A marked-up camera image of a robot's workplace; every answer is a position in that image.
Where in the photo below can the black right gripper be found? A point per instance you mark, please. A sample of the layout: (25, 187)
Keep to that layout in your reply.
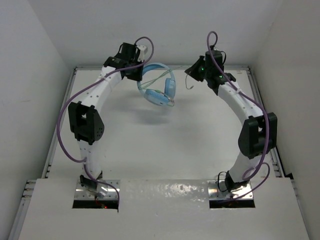
(192, 71)

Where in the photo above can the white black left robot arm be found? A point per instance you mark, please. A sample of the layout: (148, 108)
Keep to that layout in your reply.
(84, 116)

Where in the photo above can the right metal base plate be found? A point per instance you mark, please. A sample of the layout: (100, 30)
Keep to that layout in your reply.
(218, 192)

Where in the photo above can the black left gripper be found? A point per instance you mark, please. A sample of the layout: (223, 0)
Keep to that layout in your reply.
(138, 77)

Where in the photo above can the metal base plate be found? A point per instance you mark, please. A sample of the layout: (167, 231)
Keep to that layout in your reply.
(102, 192)
(218, 192)

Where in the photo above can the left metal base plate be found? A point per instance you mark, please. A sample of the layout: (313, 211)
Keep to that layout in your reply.
(102, 192)

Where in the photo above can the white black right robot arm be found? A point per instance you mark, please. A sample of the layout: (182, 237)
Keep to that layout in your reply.
(259, 128)

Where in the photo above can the white front cover board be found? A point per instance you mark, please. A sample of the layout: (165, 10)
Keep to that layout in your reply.
(163, 210)

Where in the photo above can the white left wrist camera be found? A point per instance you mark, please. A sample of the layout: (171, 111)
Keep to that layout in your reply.
(142, 52)

